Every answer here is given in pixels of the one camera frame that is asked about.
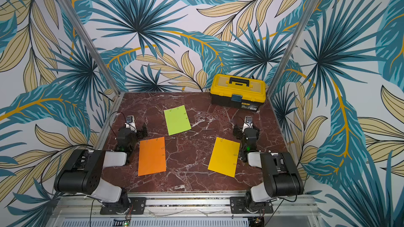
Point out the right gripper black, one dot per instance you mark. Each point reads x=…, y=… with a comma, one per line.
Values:
x=239, y=131

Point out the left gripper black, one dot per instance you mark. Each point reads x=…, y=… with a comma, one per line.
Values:
x=144, y=133

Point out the yellow paper sheet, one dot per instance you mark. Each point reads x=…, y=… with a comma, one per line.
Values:
x=224, y=157

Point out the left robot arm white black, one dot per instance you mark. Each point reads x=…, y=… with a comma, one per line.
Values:
x=82, y=173

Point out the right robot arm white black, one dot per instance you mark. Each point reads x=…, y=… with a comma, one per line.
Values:
x=280, y=175

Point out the orange paper sheet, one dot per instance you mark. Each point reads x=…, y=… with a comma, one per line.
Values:
x=152, y=158

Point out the green paper sheet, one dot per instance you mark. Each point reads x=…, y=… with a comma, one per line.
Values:
x=177, y=120

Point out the yellow black toolbox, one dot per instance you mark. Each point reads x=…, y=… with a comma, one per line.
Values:
x=238, y=92

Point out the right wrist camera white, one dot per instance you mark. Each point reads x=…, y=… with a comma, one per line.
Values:
x=248, y=122

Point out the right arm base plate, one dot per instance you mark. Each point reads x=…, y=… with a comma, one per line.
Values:
x=244, y=205

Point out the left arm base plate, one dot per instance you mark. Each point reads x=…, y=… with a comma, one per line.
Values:
x=133, y=206

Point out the aluminium front rail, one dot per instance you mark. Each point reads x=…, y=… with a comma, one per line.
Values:
x=184, y=204

